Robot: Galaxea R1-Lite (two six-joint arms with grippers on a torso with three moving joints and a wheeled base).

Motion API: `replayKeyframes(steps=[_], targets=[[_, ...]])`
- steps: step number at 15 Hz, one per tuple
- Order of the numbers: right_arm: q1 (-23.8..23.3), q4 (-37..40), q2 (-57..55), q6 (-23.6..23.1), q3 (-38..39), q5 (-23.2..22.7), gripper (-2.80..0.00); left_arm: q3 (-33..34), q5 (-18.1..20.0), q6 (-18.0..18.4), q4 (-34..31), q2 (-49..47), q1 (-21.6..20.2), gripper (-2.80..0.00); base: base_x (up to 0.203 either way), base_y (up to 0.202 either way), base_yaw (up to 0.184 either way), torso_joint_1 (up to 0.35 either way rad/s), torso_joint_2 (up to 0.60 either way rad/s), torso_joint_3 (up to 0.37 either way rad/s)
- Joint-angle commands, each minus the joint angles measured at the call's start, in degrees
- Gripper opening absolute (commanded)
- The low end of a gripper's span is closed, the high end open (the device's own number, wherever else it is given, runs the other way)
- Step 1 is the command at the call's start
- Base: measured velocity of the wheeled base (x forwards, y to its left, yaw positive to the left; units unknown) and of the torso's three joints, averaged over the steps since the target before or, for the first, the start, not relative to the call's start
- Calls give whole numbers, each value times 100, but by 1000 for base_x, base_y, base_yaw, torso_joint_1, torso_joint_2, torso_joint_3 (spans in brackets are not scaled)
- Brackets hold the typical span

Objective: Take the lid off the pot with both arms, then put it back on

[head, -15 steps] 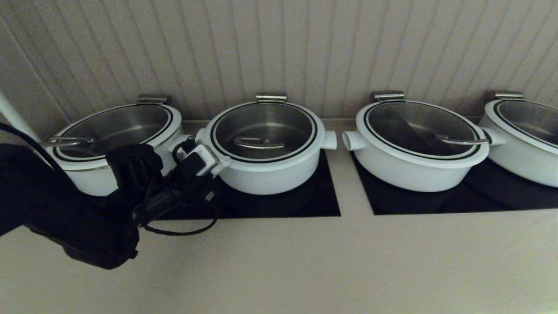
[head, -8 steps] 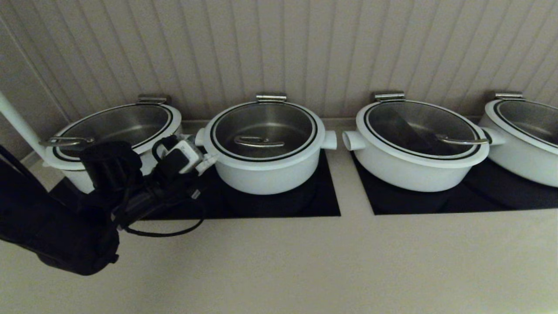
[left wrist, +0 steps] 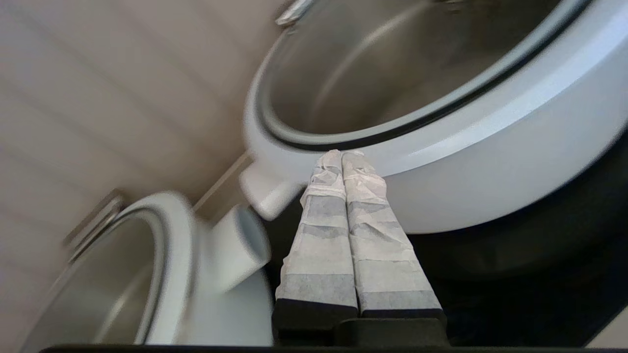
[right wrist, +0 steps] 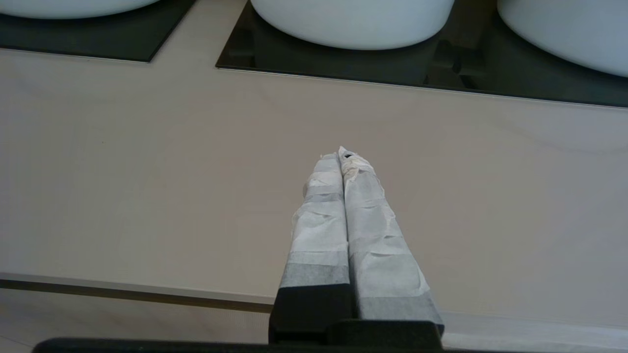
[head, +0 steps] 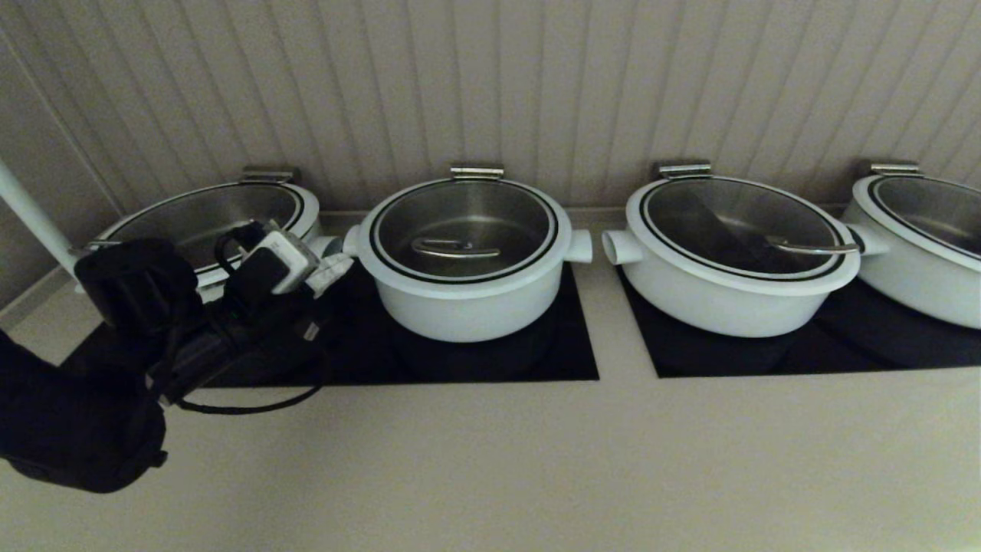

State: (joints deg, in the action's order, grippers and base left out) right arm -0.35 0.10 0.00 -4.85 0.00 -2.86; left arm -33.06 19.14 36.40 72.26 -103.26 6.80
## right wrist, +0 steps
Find white round pot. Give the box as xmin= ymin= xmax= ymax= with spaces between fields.
xmin=0 ymin=0 xmax=160 ymax=19
xmin=498 ymin=0 xmax=628 ymax=77
xmin=250 ymin=0 xmax=455 ymax=50

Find black glass cooktop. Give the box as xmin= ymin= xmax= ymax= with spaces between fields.
xmin=0 ymin=0 xmax=197 ymax=63
xmin=216 ymin=0 xmax=628 ymax=107

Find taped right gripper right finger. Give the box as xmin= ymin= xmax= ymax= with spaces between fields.
xmin=339 ymin=146 xmax=445 ymax=339

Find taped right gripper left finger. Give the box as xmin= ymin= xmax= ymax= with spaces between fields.
xmin=269 ymin=153 xmax=354 ymax=344

